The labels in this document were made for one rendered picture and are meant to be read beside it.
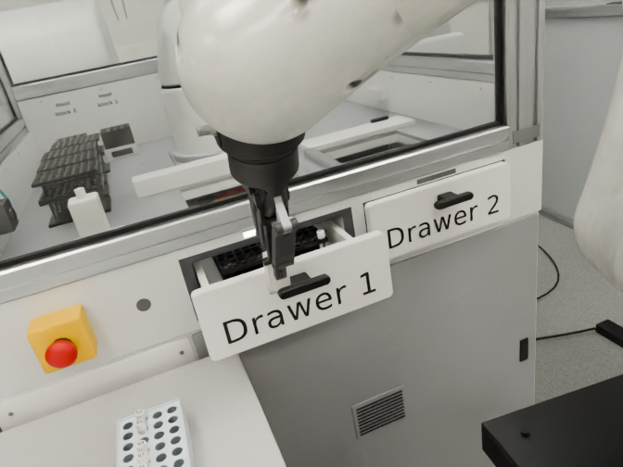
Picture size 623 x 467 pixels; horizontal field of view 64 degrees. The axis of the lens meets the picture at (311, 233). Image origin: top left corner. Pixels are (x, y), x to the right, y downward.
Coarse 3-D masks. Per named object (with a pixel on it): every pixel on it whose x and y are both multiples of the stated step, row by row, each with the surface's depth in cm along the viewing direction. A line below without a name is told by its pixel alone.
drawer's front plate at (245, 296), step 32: (320, 256) 71; (352, 256) 73; (384, 256) 75; (224, 288) 67; (256, 288) 69; (320, 288) 72; (352, 288) 74; (384, 288) 77; (224, 320) 69; (288, 320) 72; (320, 320) 74; (224, 352) 70
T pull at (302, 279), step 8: (304, 272) 70; (296, 280) 68; (304, 280) 68; (312, 280) 68; (320, 280) 68; (328, 280) 68; (280, 288) 67; (288, 288) 67; (296, 288) 67; (304, 288) 67; (312, 288) 68; (280, 296) 66; (288, 296) 67
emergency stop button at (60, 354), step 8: (56, 344) 67; (64, 344) 67; (72, 344) 68; (48, 352) 67; (56, 352) 67; (64, 352) 67; (72, 352) 68; (48, 360) 67; (56, 360) 67; (64, 360) 68; (72, 360) 68
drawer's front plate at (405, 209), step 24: (480, 168) 91; (504, 168) 91; (408, 192) 86; (432, 192) 87; (456, 192) 89; (480, 192) 91; (504, 192) 93; (384, 216) 85; (408, 216) 87; (432, 216) 89; (480, 216) 93; (504, 216) 95; (408, 240) 88; (432, 240) 90
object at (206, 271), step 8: (320, 224) 92; (328, 224) 88; (336, 224) 87; (328, 232) 89; (336, 232) 85; (344, 232) 84; (328, 240) 90; (336, 240) 86; (344, 240) 82; (192, 264) 86; (200, 264) 82; (208, 264) 95; (200, 272) 79; (208, 272) 92; (216, 272) 91; (200, 280) 77; (208, 280) 89; (216, 280) 88
